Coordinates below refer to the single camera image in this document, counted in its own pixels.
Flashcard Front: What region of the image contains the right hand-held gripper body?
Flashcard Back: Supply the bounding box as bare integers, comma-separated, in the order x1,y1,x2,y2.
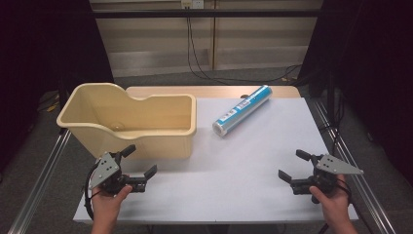
289,153,365,205

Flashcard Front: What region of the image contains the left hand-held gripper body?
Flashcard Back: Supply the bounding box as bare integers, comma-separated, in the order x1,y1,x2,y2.
88,151,148,196

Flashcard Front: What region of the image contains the beige plastic bin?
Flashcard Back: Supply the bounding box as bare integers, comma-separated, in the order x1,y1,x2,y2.
56,82,198,161

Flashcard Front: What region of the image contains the blue and white film roll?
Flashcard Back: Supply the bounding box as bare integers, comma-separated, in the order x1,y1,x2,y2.
211,84,274,137

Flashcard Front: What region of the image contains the person's right hand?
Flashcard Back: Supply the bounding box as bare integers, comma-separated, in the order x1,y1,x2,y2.
308,174,351,223

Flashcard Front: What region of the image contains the person's left hand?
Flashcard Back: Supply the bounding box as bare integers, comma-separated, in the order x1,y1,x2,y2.
91,184,133,226

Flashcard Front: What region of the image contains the white table mat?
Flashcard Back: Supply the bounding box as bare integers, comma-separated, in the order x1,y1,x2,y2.
72,97,359,225

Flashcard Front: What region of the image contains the black curtain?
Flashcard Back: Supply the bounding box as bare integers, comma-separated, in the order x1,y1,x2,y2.
296,0,413,188
0,0,115,174

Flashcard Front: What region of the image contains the black horizontal bar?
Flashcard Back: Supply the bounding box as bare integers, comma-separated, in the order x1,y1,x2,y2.
92,8,321,20

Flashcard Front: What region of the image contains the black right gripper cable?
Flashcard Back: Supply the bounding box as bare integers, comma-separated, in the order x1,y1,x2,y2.
336,177,354,206

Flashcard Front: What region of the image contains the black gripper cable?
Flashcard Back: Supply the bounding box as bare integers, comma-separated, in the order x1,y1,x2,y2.
83,163,101,222
336,177,354,206

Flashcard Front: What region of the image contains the aluminium rail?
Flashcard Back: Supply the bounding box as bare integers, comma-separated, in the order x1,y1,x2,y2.
312,99,397,234
7,129,72,234

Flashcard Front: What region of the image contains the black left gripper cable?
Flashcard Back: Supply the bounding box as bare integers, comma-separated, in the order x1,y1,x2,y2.
83,163,101,222

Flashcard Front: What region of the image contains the black wall cable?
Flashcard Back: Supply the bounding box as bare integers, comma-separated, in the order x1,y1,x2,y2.
185,7,304,85

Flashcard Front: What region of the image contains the white wall socket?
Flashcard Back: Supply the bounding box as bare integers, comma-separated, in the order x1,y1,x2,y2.
180,0,206,10

